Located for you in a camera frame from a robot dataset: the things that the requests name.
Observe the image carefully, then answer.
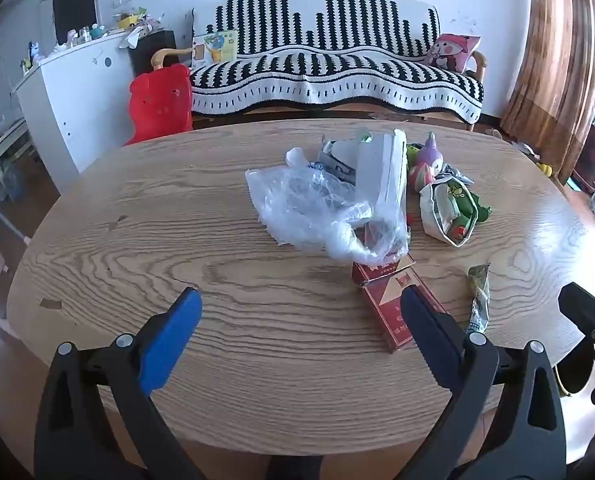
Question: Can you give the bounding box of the black bin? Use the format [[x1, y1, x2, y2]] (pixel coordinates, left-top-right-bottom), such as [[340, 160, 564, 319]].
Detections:
[[551, 335, 595, 401]]

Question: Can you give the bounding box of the white green paper box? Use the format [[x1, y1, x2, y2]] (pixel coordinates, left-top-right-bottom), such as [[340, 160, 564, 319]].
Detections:
[[356, 129, 409, 223]]

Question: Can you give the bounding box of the dark red plant stand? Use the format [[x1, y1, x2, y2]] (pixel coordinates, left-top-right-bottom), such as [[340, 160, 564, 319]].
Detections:
[[571, 124, 595, 192]]

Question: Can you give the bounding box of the pink cartoon cushion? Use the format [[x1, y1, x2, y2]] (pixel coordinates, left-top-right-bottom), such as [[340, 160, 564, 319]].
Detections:
[[424, 33, 482, 74]]

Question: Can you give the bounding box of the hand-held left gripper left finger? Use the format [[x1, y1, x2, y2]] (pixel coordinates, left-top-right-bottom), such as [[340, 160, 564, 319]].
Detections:
[[34, 287, 206, 480]]

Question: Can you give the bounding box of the olive snack wrapper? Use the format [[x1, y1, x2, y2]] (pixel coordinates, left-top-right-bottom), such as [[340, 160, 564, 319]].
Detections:
[[466, 265, 492, 334]]

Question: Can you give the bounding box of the pink green toy ball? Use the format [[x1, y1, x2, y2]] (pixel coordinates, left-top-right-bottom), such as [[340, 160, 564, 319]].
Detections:
[[408, 163, 436, 194]]

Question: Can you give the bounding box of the brown patterned curtain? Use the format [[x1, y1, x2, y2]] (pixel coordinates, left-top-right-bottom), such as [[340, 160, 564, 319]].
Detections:
[[500, 0, 595, 177]]

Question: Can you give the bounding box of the pile of small toys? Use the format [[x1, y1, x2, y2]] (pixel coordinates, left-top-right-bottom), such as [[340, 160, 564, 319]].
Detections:
[[20, 7, 154, 75]]

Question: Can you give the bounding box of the red cigarette pack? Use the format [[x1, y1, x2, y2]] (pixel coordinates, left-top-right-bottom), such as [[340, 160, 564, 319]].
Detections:
[[351, 254, 451, 354]]

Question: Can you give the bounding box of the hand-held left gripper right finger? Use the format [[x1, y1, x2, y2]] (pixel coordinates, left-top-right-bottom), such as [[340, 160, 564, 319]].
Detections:
[[395, 284, 568, 480]]

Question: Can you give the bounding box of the red plastic chair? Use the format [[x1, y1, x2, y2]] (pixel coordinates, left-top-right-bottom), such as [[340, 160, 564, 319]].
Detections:
[[124, 63, 195, 147]]

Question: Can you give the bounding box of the dark window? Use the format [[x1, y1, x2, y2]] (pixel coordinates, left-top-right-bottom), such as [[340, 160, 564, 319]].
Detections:
[[52, 0, 97, 46]]

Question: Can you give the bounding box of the black white striped blanket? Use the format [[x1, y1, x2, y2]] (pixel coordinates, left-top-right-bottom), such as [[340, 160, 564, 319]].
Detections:
[[190, 0, 485, 125]]

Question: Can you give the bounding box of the white metal rack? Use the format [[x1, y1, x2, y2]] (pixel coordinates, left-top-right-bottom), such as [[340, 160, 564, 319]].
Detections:
[[0, 119, 34, 207]]

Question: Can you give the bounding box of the children's picture book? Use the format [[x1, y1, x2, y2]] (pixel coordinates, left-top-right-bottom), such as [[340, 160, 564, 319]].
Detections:
[[192, 30, 238, 69]]

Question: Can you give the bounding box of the clear plastic bag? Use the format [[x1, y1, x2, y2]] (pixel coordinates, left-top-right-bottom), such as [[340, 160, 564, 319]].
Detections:
[[245, 147, 411, 268]]

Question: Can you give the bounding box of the black box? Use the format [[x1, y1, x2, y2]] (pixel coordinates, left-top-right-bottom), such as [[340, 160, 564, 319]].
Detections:
[[128, 30, 179, 81]]

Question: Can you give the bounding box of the white green snack bag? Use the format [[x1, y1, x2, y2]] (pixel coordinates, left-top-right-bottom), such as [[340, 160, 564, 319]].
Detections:
[[419, 172, 479, 248]]

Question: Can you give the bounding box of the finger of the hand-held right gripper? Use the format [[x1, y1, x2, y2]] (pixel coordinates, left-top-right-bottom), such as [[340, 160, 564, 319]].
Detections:
[[558, 282, 595, 341]]

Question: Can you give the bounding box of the purple toy figure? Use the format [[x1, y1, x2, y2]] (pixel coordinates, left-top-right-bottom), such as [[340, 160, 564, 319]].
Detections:
[[416, 132, 449, 171]]

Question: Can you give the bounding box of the wooden sofa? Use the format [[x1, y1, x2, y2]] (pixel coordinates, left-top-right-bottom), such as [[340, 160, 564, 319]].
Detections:
[[150, 0, 488, 133]]

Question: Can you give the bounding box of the white cabinet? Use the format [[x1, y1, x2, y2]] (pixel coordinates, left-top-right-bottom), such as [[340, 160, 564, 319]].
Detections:
[[15, 30, 134, 196]]

